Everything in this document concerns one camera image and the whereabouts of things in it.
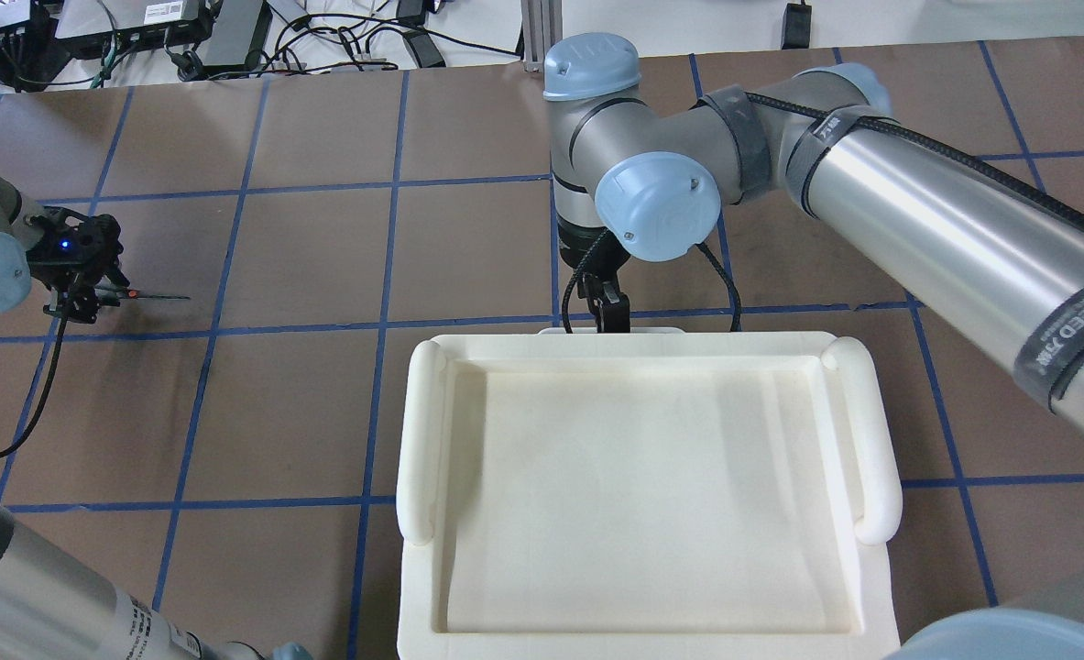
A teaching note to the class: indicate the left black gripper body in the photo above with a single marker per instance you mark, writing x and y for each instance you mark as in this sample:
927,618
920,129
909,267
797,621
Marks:
89,271

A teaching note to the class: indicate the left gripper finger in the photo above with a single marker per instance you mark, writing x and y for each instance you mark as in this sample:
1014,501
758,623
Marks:
76,305
106,280

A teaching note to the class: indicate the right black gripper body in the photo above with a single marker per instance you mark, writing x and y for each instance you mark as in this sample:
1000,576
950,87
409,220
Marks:
581,250

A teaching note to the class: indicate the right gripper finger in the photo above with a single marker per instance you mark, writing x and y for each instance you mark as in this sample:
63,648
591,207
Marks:
616,308
592,290

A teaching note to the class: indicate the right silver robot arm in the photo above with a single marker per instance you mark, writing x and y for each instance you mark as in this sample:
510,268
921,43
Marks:
999,260

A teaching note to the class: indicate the cream plastic tray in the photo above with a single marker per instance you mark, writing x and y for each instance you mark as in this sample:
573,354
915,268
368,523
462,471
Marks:
646,496

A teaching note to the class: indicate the black power adapter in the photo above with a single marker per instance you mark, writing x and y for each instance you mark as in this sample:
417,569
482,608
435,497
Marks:
796,26

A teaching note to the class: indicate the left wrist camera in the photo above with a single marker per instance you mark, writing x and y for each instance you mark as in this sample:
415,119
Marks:
73,241

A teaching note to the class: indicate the aluminium frame post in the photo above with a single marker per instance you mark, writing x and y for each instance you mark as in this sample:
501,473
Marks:
541,27

